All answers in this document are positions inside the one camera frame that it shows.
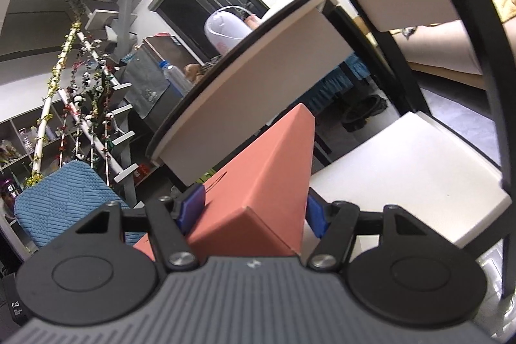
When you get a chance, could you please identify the staircase with flower garland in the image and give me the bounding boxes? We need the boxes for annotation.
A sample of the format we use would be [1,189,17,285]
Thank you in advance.
[25,0,138,207]

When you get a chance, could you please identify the white pink humidifier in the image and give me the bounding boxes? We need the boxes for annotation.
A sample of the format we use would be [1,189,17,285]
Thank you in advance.
[204,5,252,56]

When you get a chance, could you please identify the beige sofa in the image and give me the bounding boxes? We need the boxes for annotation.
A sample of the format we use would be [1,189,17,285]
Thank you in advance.
[391,0,515,89]

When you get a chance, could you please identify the wall shelf with items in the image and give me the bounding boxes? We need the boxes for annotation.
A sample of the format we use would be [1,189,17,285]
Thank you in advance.
[1,100,74,260]

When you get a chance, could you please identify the clear water bottle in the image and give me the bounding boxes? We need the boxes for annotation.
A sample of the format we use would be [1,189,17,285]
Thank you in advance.
[159,60,193,98]

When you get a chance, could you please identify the white table black edge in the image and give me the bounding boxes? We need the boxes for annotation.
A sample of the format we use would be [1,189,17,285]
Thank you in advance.
[146,0,357,185]

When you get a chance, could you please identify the white chair black frame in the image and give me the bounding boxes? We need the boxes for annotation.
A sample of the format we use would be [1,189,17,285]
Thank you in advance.
[288,0,516,302]

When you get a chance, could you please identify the black trash bin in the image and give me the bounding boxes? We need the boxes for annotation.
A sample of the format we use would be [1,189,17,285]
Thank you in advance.
[341,94,387,133]

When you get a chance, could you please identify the teal skirted chair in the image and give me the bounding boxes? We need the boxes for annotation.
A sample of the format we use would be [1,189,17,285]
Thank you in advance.
[296,53,370,115]

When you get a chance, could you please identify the pink box lid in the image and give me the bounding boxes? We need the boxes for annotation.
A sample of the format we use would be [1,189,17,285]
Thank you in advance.
[132,102,317,262]

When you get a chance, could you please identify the brown figurine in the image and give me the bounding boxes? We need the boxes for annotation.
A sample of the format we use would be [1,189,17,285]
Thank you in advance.
[184,64,204,85]

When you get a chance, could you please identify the blue covered chair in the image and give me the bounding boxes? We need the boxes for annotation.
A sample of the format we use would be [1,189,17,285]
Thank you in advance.
[14,161,128,249]

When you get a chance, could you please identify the grey refrigerator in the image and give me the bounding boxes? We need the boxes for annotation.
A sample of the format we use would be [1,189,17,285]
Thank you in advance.
[122,33,197,132]

